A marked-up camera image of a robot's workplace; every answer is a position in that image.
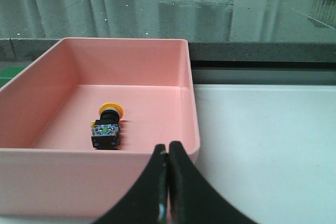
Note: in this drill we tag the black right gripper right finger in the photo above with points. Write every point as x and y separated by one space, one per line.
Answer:
192 198

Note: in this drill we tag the pink plastic bin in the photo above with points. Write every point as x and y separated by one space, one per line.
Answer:
80 123

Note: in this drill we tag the yellow push button switch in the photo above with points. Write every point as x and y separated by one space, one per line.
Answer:
105 131

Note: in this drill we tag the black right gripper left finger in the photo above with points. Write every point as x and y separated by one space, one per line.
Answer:
146 200

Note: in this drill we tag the grey stone counter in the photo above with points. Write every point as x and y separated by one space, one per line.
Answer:
217 30

